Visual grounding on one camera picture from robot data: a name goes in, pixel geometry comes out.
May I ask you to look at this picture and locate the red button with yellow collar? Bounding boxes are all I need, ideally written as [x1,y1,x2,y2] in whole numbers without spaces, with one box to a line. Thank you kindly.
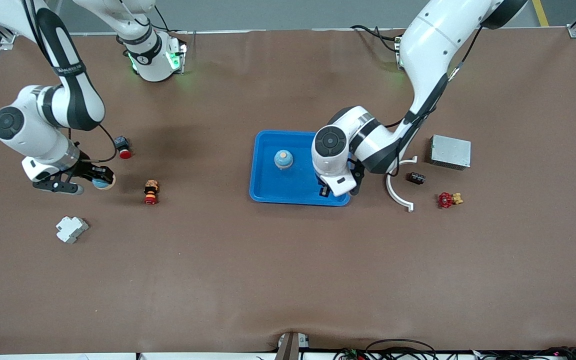
[143,180,160,205]

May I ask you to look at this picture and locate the cable bundle with connectors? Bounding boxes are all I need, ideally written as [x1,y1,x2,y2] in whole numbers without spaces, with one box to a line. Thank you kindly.
[333,339,439,360]

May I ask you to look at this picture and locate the white circuit breaker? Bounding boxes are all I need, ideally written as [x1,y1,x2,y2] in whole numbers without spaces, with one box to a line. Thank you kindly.
[56,216,90,244]

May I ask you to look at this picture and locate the black arm base cables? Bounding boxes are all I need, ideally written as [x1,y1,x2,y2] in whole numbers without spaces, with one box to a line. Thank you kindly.
[350,24,404,51]

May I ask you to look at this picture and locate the white half-ring pipe clamp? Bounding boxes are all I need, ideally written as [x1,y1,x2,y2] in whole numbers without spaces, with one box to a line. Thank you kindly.
[386,156,418,213]

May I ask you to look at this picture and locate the black cable bundle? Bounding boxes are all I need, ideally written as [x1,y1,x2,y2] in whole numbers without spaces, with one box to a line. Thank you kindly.
[473,346,576,360]

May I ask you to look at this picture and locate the blue plastic tray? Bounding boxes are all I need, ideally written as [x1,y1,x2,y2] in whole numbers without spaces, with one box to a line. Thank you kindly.
[249,130,352,207]

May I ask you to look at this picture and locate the brass valve with red handle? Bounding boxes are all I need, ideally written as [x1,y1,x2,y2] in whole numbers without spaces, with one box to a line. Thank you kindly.
[437,192,464,209]

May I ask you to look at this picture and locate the table edge bracket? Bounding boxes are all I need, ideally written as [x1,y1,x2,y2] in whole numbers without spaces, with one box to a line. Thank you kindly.
[275,331,310,360]

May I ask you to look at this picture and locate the red push button black body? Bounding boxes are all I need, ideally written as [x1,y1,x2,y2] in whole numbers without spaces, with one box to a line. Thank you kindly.
[114,136,133,160]

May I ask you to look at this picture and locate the silver metal box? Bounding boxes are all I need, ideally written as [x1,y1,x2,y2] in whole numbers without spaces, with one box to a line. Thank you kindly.
[429,134,472,171]

